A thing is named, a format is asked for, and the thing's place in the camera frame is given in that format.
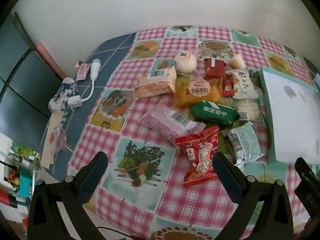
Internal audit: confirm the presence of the pink checkered printed tablecloth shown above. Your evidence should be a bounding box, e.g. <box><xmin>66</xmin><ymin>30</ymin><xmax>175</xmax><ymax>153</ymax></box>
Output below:
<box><xmin>67</xmin><ymin>25</ymin><xmax>320</xmax><ymax>240</ymax></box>

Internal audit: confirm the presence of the colourful toy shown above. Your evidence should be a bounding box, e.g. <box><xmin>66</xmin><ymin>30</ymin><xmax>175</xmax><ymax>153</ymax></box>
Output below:
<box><xmin>4</xmin><ymin>169</ymin><xmax>20</xmax><ymax>188</ymax></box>

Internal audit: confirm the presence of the flat orange print wrapper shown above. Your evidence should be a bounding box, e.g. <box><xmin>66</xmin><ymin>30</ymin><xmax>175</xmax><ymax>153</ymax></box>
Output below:
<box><xmin>41</xmin><ymin>110</ymin><xmax>67</xmax><ymax>168</ymax></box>

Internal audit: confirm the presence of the peach bread packet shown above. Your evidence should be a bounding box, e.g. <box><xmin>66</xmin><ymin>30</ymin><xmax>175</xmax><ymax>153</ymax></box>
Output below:
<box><xmin>134</xmin><ymin>66</ymin><xmax>177</xmax><ymax>101</ymax></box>

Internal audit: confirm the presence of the dark red snack packet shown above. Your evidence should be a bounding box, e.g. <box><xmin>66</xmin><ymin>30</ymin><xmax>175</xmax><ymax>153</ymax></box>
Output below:
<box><xmin>203</xmin><ymin>57</ymin><xmax>226</xmax><ymax>81</ymax></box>

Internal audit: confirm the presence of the white charger adapter cable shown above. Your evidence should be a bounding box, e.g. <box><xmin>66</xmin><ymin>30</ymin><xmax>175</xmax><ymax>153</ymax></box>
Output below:
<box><xmin>68</xmin><ymin>59</ymin><xmax>102</xmax><ymax>108</ymax></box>

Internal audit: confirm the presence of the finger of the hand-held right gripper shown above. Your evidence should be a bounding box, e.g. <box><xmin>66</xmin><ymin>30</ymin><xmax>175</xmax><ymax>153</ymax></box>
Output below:
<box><xmin>294</xmin><ymin>157</ymin><xmax>320</xmax><ymax>222</ymax></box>

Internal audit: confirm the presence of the clear cracker packet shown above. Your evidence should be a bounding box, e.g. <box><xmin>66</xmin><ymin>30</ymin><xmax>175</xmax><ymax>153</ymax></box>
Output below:
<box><xmin>229</xmin><ymin>97</ymin><xmax>261</xmax><ymax>121</ymax></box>

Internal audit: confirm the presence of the crumpled blue white wrapper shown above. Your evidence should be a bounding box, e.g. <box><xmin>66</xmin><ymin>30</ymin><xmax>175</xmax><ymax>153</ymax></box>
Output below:
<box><xmin>48</xmin><ymin>77</ymin><xmax>78</xmax><ymax>115</ymax></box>

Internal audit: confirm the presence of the pale green snack packet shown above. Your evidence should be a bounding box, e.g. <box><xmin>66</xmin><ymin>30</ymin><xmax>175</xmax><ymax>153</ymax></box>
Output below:
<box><xmin>227</xmin><ymin>121</ymin><xmax>266</xmax><ymax>168</ymax></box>

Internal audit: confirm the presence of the blue grid tablecloth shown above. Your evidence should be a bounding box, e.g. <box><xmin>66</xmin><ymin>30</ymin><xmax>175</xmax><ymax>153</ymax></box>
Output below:
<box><xmin>40</xmin><ymin>32</ymin><xmax>137</xmax><ymax>188</ymax></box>

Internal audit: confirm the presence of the teal cardboard box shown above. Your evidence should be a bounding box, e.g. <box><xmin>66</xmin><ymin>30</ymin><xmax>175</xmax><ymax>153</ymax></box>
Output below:
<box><xmin>258</xmin><ymin>67</ymin><xmax>320</xmax><ymax>165</ymax></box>

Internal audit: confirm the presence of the small pink sachet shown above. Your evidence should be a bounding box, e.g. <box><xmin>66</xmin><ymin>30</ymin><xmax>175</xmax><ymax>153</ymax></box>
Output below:
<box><xmin>76</xmin><ymin>60</ymin><xmax>91</xmax><ymax>81</ymax></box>

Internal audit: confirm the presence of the small red snack packet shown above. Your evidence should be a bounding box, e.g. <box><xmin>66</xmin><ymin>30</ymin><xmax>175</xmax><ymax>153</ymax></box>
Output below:
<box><xmin>221</xmin><ymin>77</ymin><xmax>235</xmax><ymax>98</ymax></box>

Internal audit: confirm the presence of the green biscuit packet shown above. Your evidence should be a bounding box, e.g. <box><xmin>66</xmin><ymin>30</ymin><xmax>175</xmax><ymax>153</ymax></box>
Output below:
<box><xmin>192</xmin><ymin>100</ymin><xmax>241</xmax><ymax>128</ymax></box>

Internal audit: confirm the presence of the white snack packet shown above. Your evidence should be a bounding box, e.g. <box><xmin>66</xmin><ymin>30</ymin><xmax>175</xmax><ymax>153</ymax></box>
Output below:
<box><xmin>226</xmin><ymin>68</ymin><xmax>260</xmax><ymax>99</ymax></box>

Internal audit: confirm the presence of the teal plastic box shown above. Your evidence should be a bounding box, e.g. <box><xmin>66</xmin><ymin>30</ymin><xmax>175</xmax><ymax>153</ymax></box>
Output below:
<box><xmin>18</xmin><ymin>166</ymin><xmax>34</xmax><ymax>198</ymax></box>

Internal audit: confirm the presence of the dark glass cabinet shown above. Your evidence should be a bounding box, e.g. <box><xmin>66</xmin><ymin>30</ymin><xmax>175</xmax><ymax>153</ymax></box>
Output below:
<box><xmin>0</xmin><ymin>12</ymin><xmax>67</xmax><ymax>147</ymax></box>

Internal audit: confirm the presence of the yellow soft bread packet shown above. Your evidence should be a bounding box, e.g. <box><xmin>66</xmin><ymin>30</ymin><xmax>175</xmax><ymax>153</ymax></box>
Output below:
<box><xmin>174</xmin><ymin>76</ymin><xmax>223</xmax><ymax>107</ymax></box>

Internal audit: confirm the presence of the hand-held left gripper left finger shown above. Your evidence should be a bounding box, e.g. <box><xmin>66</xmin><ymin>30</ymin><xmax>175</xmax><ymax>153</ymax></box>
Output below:
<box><xmin>26</xmin><ymin>151</ymin><xmax>108</xmax><ymax>240</ymax></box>

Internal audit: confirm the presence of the red date snack packet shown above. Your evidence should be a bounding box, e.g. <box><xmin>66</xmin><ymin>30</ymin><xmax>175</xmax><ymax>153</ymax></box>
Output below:
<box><xmin>174</xmin><ymin>125</ymin><xmax>220</xmax><ymax>188</ymax></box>

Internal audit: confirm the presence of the small jelly cup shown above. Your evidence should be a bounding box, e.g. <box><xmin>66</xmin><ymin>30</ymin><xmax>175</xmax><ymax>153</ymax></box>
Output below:
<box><xmin>229</xmin><ymin>54</ymin><xmax>247</xmax><ymax>69</ymax></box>

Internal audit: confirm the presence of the round white bun packet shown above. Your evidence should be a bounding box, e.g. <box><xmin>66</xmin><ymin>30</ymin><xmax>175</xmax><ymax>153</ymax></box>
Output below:
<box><xmin>173</xmin><ymin>51</ymin><xmax>198</xmax><ymax>74</ymax></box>

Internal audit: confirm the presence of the pink snack packet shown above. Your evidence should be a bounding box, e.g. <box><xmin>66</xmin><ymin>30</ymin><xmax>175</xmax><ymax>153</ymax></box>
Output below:
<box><xmin>139</xmin><ymin>104</ymin><xmax>206</xmax><ymax>142</ymax></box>

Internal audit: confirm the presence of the pink wooden strip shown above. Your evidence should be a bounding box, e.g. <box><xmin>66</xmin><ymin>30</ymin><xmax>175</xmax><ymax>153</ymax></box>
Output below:
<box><xmin>34</xmin><ymin>42</ymin><xmax>68</xmax><ymax>80</ymax></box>

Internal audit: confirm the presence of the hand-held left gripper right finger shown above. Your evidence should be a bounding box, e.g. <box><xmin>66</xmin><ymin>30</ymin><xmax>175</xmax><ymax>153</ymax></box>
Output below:
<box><xmin>212</xmin><ymin>152</ymin><xmax>293</xmax><ymax>240</ymax></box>

